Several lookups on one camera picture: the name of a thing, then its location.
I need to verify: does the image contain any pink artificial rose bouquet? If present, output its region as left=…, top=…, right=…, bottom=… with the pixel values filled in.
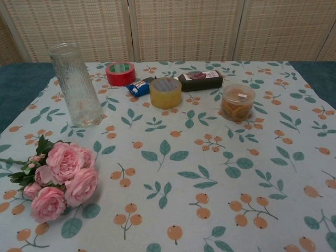
left=0, top=134, right=99, bottom=224

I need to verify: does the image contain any clear textured glass vase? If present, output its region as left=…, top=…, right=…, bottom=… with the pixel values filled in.
left=48, top=43, right=104, bottom=128

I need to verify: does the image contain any yellow clear packing tape roll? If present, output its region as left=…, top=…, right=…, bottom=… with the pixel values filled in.
left=149, top=78, right=182, bottom=110

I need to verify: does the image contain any fruit and leaf print tablecloth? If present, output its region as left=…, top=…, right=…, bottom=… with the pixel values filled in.
left=0, top=60, right=336, bottom=252

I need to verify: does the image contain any blue snack wrapper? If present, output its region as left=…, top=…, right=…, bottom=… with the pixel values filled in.
left=125, top=79, right=151, bottom=98

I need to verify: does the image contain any dark brown labelled box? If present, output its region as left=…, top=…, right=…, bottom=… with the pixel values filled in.
left=177, top=70, right=224, bottom=92

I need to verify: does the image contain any red tape roll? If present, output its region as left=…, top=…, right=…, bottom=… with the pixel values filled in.
left=105, top=61, right=137, bottom=87

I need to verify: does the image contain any clear jar of rubber bands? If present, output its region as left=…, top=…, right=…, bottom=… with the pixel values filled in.
left=220, top=83, right=256, bottom=122

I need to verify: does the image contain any woven bamboo folding screen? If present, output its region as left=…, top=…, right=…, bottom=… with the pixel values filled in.
left=0, top=0, right=336, bottom=67

